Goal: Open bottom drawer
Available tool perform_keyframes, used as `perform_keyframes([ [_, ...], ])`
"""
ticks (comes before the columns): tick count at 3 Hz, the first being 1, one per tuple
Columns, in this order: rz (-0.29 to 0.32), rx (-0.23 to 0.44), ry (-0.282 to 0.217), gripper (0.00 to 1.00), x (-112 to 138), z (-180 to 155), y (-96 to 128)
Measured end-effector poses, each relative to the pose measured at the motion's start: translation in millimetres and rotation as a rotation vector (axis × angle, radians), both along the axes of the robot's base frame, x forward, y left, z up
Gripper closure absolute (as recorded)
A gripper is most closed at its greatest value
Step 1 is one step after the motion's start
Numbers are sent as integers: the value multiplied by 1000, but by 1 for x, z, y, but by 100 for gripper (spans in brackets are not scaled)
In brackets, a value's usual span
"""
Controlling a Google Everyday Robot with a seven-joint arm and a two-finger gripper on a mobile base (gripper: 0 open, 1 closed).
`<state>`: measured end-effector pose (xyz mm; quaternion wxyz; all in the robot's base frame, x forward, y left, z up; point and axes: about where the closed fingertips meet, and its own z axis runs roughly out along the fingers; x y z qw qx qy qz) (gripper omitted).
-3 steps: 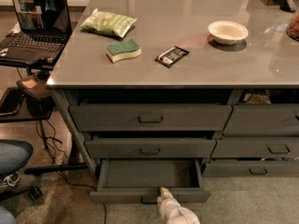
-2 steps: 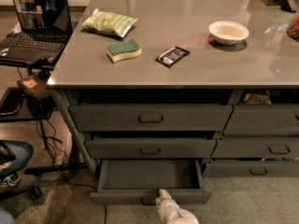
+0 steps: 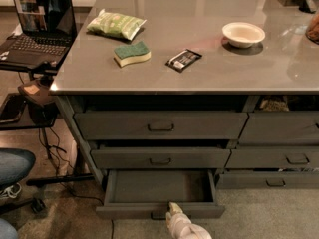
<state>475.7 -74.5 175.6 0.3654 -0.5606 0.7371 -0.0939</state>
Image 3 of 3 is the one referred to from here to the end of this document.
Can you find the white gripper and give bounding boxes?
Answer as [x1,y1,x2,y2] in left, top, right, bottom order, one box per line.
[165,202,194,239]

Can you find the grey drawer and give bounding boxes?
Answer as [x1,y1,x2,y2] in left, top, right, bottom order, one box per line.
[239,111,319,145]
[91,147,230,169]
[96,169,225,220]
[226,146,319,169]
[74,111,247,140]
[217,172,319,189]

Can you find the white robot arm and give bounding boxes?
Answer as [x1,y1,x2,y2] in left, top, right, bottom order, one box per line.
[165,202,212,239]

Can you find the black open laptop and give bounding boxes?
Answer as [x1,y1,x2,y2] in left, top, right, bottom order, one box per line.
[0,0,77,71]

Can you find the black snack bar wrapper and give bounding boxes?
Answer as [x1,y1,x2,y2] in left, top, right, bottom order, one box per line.
[165,49,201,73]

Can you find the person leg in jeans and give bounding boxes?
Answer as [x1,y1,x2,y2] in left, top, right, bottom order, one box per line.
[0,148,36,239]

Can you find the green yellow sponge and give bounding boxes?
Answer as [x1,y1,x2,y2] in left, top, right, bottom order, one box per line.
[114,41,151,68]

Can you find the white sneaker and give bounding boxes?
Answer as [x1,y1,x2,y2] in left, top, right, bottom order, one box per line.
[0,183,22,199]

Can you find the black device with sticky note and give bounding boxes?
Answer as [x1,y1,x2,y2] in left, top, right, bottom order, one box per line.
[18,78,58,124]

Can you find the white bowl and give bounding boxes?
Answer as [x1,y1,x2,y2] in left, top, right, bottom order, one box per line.
[222,22,265,49]

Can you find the green chip bag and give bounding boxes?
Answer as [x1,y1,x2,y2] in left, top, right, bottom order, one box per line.
[87,10,146,41]

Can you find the brown jar at edge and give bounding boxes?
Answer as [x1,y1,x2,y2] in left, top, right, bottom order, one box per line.
[306,13,319,44]

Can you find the black floor cable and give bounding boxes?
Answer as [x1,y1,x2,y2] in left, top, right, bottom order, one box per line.
[38,126,116,239]

